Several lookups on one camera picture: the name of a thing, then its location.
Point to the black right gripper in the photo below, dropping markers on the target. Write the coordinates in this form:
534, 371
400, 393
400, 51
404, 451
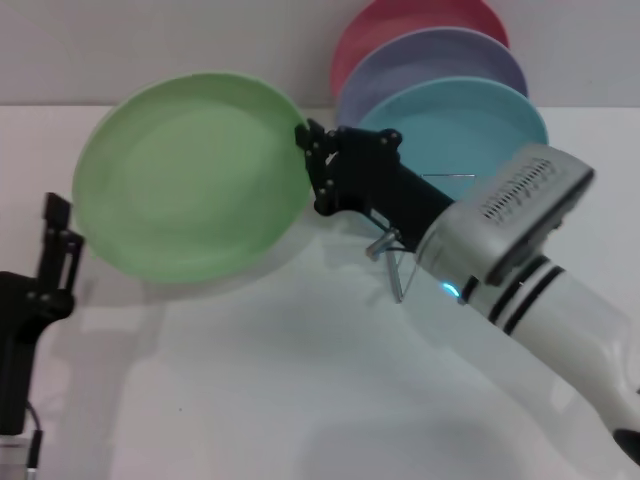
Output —
380, 185

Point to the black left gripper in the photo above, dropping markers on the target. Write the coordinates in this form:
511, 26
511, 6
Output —
20, 325

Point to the green plate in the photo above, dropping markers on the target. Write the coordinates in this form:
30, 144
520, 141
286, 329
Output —
190, 180

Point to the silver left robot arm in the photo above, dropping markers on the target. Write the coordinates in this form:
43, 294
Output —
12, 455

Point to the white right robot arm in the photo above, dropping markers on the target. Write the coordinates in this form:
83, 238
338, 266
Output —
560, 330

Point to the teal blue plate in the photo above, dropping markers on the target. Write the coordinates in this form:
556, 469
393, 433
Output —
450, 120

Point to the red plate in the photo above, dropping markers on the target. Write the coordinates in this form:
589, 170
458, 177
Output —
400, 20

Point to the purple plate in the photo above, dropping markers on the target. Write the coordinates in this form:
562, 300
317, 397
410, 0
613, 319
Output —
450, 55

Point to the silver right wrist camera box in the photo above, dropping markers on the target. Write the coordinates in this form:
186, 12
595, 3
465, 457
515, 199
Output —
515, 210

